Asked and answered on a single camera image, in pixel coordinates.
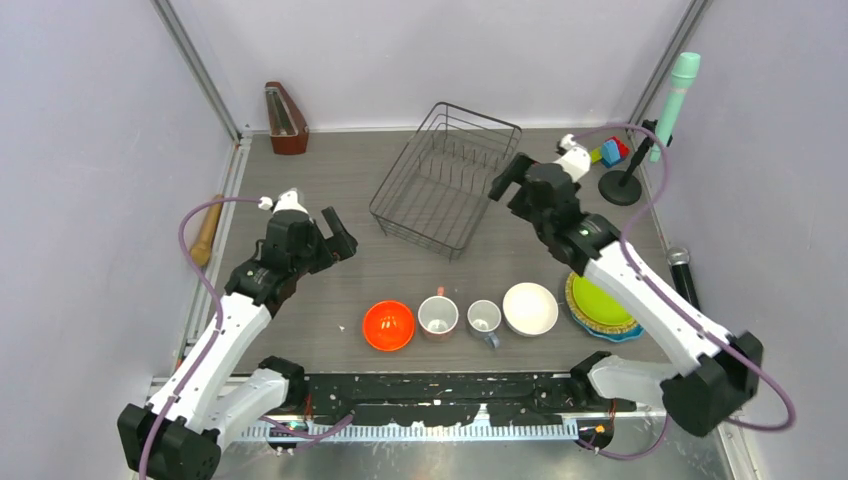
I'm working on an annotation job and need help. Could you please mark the black wire dish rack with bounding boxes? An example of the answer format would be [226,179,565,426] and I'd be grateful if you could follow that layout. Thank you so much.
[369,102,522,260]

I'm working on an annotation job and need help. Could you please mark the white mug red handle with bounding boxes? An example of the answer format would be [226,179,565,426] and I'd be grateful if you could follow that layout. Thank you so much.
[417,287,459,341]

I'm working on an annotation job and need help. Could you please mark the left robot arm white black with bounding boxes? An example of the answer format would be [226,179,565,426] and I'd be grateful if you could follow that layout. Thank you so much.
[117,204,358,479]

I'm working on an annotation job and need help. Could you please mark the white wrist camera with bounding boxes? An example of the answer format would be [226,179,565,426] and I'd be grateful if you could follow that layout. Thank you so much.
[258,188,310,216]
[554,134,592,183]

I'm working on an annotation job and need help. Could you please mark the mint green microphone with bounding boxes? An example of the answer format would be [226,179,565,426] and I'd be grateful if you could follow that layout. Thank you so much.
[654,52,701,146]

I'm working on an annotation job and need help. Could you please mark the orange bowl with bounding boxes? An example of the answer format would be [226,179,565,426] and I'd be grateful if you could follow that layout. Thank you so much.
[362,300,416,352]

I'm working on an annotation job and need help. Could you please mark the white bowl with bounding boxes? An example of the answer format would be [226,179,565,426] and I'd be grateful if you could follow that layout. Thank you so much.
[502,282,559,337]

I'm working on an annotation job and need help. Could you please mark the white mug grey handle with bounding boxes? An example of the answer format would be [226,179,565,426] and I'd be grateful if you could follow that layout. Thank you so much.
[466,299,502,349]

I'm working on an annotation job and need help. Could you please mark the blue polka dot plate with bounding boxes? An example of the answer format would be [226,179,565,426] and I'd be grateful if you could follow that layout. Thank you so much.
[570,311,644,343]

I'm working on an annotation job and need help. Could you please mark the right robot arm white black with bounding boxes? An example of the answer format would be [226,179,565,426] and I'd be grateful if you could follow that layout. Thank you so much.
[489,153,764,437]

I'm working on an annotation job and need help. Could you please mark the wooden rolling pin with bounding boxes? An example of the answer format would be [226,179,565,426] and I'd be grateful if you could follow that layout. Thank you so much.
[189,194,223,268]

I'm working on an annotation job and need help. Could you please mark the lime green plate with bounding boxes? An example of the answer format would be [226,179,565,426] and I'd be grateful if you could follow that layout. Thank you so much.
[570,274,638,332]

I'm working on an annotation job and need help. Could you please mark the colourful toy blocks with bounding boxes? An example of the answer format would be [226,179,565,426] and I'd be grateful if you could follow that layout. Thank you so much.
[590,136,630,168]

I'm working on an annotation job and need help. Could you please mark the brown wooden metronome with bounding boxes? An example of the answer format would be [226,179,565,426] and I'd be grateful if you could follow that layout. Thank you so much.
[264,81,309,156]

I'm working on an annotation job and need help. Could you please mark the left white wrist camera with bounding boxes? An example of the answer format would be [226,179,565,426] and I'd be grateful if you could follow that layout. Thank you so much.
[258,188,310,216]

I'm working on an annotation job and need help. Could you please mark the black handheld microphone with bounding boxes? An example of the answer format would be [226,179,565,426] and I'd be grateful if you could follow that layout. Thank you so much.
[666,247,701,310]

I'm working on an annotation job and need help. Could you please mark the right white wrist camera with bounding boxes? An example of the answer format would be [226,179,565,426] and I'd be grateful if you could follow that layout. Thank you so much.
[554,134,592,183]

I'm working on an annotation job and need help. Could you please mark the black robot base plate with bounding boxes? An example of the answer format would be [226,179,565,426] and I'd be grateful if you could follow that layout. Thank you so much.
[270,372,637,427]

